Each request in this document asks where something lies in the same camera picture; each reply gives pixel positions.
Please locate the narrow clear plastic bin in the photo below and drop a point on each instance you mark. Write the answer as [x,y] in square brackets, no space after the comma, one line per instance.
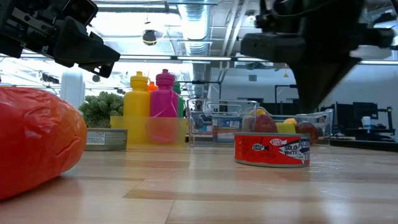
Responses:
[205,109]

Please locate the dark background monitor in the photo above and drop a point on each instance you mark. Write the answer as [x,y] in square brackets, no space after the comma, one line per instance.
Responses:
[365,109]
[344,119]

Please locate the colourful printed tin can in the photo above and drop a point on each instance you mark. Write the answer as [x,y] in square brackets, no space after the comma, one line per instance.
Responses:
[226,134]

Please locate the wide clear plastic bin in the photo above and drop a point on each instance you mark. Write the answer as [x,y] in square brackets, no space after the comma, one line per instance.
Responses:
[323,121]

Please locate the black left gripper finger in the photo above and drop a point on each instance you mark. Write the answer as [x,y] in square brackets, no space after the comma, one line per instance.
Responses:
[87,46]
[101,70]

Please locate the dark red round fruit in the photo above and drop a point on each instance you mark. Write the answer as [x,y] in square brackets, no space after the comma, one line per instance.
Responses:
[265,124]

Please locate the silver ventilation duct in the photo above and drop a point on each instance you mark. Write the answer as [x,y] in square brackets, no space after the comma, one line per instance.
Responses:
[194,34]

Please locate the silver can red label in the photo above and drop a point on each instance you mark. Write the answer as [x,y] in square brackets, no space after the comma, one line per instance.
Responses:
[270,151]

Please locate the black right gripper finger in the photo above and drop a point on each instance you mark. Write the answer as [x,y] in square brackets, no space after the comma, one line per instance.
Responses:
[306,84]
[337,73]

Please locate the green plastic bottle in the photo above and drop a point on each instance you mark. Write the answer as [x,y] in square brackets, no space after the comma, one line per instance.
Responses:
[180,102]

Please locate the black ceiling device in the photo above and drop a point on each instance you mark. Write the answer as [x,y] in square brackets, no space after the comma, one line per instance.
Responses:
[150,36]

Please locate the orange plastic bottle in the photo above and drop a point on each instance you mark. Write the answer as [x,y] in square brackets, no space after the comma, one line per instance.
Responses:
[152,87]

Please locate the yellow plastic bottle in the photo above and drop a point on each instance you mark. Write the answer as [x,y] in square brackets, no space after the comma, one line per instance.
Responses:
[136,99]

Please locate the silver can green label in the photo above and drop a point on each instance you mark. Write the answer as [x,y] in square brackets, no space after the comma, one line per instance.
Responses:
[105,139]

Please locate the yellow starfruit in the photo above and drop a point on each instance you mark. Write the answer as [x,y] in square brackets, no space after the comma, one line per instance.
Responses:
[260,111]

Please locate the long ceiling light bar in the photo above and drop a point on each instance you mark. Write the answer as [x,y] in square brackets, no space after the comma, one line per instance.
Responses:
[149,57]
[379,62]

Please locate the black background rack frame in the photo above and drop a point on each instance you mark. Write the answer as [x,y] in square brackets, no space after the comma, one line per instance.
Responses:
[276,93]

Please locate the green succulent plant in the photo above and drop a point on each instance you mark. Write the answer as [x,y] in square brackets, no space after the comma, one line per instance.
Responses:
[101,107]

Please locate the white blue cup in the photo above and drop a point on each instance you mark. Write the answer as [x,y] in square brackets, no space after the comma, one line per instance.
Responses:
[367,123]

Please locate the yellow translucent plastic bin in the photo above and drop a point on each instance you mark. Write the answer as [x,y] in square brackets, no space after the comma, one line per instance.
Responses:
[174,130]

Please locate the green apple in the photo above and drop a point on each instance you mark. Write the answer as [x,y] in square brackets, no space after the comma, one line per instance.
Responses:
[285,128]

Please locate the white column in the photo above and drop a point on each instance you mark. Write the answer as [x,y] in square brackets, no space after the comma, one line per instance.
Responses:
[71,91]

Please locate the black background desk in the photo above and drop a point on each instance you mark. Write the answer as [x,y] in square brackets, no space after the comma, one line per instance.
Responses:
[367,143]

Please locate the pink plastic bottle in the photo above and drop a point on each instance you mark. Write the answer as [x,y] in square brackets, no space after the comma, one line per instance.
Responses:
[164,99]

